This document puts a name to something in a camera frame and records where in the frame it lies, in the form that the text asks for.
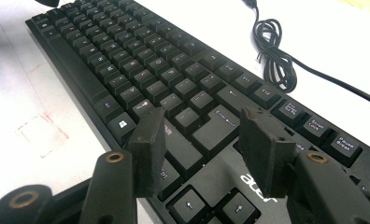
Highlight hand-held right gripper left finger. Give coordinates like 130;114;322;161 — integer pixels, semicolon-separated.
127;106;167;199

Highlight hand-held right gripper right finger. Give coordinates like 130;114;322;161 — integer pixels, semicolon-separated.
238;107;297;199

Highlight black computer keyboard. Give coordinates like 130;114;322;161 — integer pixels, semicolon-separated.
24;0;370;224

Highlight white foam board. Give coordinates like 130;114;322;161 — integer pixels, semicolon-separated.
0;0;370;216

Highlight black keyboard cable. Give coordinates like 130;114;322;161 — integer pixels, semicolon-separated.
242;0;370;110

